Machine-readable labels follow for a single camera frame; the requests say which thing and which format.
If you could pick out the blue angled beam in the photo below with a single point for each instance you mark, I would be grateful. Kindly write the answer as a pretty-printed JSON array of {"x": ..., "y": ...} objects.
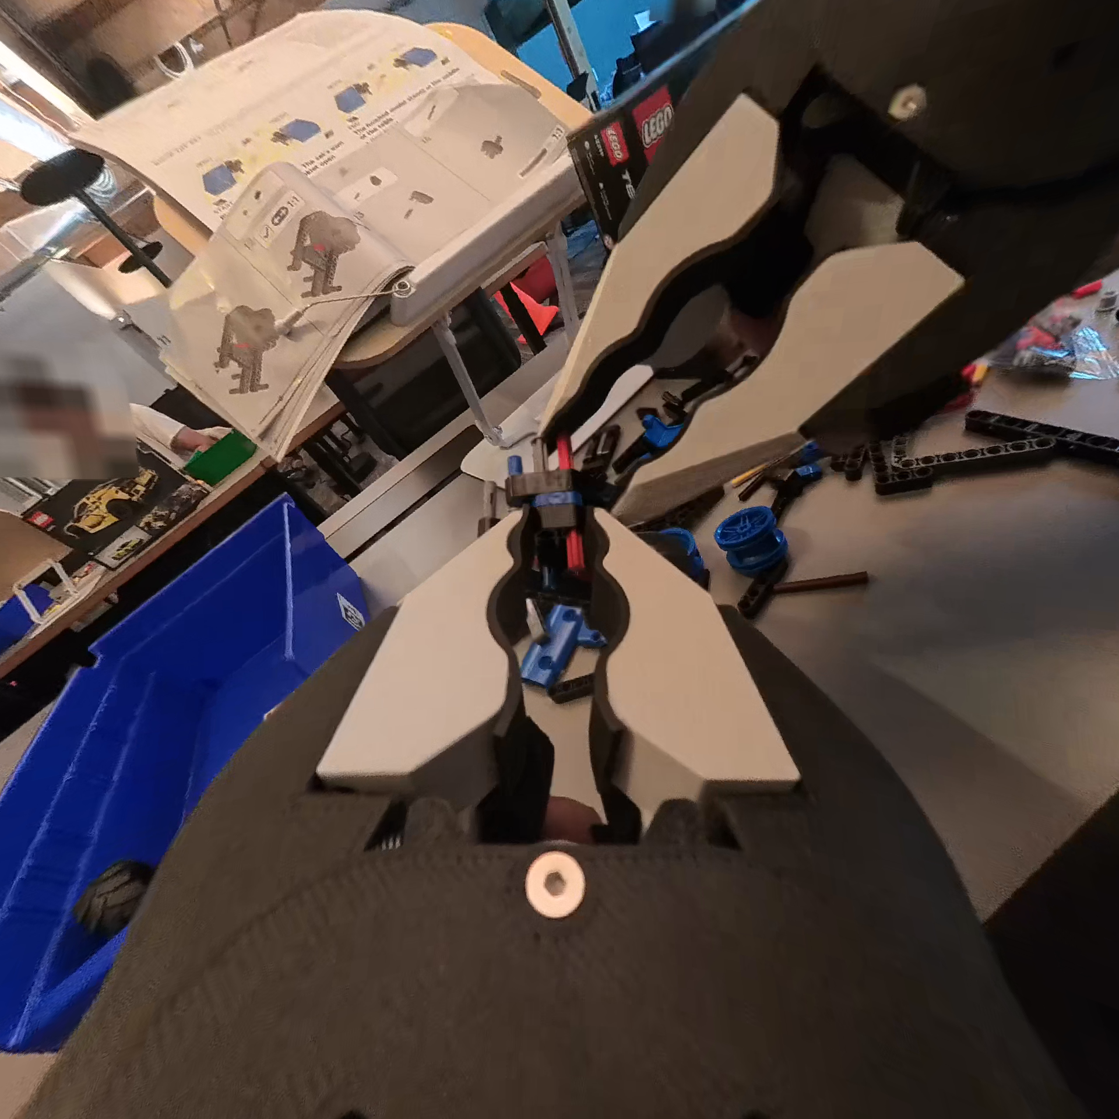
[{"x": 805, "y": 464}]

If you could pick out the blue labelled storage bin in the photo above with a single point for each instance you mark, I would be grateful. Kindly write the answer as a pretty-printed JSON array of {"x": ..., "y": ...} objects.
[{"x": 175, "y": 700}]

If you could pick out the grey desk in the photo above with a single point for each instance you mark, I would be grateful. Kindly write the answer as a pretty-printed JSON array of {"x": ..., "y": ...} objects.
[{"x": 918, "y": 700}]

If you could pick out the clear bag of small parts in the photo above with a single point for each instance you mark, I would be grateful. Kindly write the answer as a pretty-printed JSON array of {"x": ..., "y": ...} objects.
[{"x": 1058, "y": 346}]

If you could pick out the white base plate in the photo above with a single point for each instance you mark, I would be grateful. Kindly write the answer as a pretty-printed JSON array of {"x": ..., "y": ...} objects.
[{"x": 499, "y": 460}]

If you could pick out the long yellow axle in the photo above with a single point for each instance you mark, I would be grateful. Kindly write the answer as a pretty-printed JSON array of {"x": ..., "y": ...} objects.
[{"x": 756, "y": 473}]

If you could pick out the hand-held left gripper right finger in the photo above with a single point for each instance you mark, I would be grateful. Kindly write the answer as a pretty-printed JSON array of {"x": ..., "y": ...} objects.
[{"x": 699, "y": 700}]

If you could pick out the black angled beam assembly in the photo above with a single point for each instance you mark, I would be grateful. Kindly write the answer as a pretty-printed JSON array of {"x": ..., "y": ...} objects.
[{"x": 547, "y": 490}]

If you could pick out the blue wheel hub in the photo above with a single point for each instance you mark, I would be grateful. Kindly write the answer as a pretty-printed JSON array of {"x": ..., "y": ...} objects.
[
  {"x": 750, "y": 538},
  {"x": 682, "y": 551}
]

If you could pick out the black round-head pole lamp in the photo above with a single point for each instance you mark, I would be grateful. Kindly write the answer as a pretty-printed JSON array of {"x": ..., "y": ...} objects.
[{"x": 61, "y": 176}]

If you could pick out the green storage bin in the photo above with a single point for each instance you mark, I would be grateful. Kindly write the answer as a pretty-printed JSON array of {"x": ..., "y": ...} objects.
[{"x": 223, "y": 458}]

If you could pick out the pile of black beam pieces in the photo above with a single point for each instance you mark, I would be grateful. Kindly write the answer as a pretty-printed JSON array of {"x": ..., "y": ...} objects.
[{"x": 1039, "y": 429}]

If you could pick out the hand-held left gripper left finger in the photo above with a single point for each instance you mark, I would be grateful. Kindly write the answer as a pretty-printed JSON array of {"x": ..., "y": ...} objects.
[{"x": 419, "y": 700}]

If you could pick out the printed toy truck box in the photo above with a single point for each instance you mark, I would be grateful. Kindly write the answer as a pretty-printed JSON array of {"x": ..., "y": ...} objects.
[{"x": 611, "y": 176}]

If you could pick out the brown axle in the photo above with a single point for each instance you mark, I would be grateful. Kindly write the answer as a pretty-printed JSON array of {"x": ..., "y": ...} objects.
[{"x": 823, "y": 583}]

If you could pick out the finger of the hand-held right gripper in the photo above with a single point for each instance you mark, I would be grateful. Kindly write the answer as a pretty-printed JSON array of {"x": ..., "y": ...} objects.
[
  {"x": 691, "y": 210},
  {"x": 847, "y": 342}
]

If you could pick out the dark yellow-truck toy box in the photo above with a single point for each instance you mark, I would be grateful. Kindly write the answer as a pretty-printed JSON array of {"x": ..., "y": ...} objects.
[{"x": 105, "y": 517}]

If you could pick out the blue holed panel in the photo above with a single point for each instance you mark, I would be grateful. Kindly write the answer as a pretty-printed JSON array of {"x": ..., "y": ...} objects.
[{"x": 554, "y": 648}]

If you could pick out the black rubber tire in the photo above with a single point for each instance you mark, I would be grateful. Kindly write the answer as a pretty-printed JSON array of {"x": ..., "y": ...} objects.
[{"x": 113, "y": 901}]

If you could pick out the grey angled beam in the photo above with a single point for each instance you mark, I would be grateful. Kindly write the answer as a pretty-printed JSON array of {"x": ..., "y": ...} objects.
[{"x": 961, "y": 460}]

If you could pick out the instruction booklet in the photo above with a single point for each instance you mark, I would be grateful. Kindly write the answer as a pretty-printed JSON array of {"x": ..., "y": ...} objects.
[{"x": 419, "y": 176}]

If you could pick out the blue curved panel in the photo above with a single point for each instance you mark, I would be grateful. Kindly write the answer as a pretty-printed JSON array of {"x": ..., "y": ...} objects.
[{"x": 665, "y": 433}]

